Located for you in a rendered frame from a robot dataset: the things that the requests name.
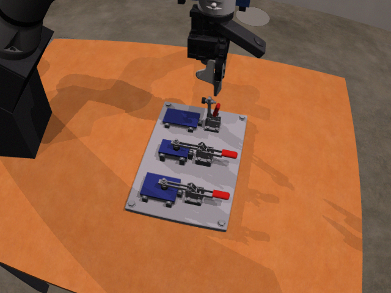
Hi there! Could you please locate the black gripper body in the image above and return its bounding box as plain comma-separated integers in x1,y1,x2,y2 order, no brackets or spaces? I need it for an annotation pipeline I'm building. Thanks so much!
188,4,234,61

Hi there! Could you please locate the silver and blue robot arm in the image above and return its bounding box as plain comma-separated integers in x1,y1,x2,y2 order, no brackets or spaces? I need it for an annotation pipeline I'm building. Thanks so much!
0,0,266,60

